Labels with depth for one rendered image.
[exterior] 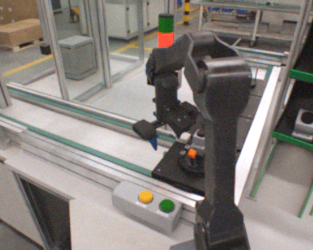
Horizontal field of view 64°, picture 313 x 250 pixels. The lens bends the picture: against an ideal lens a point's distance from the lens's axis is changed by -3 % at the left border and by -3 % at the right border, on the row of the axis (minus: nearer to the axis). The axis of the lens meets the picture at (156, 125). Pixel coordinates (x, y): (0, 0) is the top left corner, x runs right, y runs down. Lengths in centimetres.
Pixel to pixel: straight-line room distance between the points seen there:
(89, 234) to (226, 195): 53
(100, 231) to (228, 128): 59
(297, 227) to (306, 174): 22
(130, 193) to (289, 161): 47
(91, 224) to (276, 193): 57
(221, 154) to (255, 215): 56
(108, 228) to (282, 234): 54
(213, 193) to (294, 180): 42
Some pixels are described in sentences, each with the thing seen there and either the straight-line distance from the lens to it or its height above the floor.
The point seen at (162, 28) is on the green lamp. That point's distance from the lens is 86.
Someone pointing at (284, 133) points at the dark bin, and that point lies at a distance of 71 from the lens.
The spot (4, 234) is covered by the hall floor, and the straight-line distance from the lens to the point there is 213.
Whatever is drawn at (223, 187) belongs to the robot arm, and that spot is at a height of 126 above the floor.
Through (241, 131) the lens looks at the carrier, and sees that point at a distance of 110.
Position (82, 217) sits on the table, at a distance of 91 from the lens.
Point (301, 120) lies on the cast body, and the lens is 66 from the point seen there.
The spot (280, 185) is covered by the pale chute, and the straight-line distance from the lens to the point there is 81.
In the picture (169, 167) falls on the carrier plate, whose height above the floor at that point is 97.
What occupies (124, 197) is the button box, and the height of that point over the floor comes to 96.
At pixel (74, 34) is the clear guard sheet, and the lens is 118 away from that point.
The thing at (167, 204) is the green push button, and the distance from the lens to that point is 77.
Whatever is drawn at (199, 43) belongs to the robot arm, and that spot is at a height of 145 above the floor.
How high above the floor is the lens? 156
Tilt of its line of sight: 33 degrees down
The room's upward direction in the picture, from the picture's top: straight up
